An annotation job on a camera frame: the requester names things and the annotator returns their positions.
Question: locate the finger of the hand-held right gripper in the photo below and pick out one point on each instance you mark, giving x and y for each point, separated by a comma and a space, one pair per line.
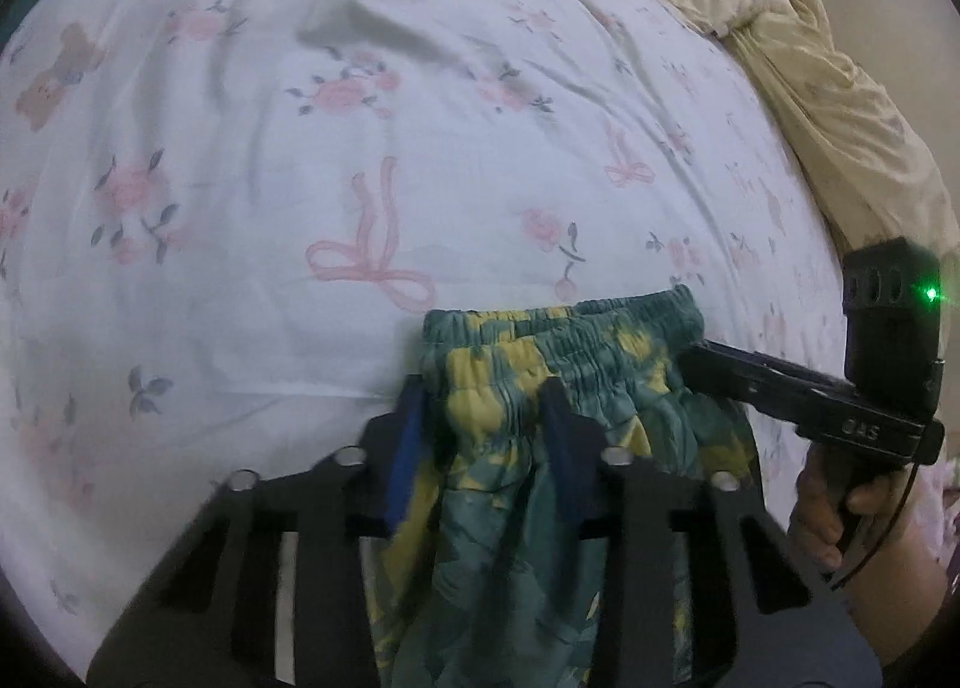
742, 377

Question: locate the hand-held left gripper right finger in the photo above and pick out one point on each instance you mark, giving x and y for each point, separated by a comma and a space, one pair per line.
564, 455

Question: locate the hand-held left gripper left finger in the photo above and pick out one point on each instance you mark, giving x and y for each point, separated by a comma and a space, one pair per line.
402, 449

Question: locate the green yellow floral pants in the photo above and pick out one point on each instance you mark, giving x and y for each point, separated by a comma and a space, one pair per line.
525, 508

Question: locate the person's right forearm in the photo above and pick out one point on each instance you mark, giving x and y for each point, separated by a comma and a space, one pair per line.
892, 575

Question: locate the person's right hand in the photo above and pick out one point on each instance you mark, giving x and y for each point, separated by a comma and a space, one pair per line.
817, 515

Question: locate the cream yellow blanket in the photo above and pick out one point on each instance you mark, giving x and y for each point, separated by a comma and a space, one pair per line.
810, 73

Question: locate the white floral bed sheet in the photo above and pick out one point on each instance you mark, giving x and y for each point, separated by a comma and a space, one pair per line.
375, 156

